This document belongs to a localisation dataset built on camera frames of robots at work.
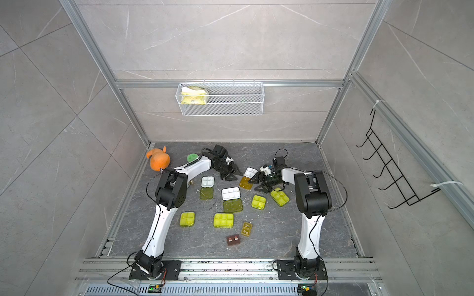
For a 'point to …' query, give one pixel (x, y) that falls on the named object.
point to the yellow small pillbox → (246, 229)
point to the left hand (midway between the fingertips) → (243, 173)
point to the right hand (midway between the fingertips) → (253, 185)
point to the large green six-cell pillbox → (223, 221)
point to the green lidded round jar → (191, 157)
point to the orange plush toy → (159, 159)
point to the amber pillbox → (249, 173)
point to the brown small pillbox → (233, 240)
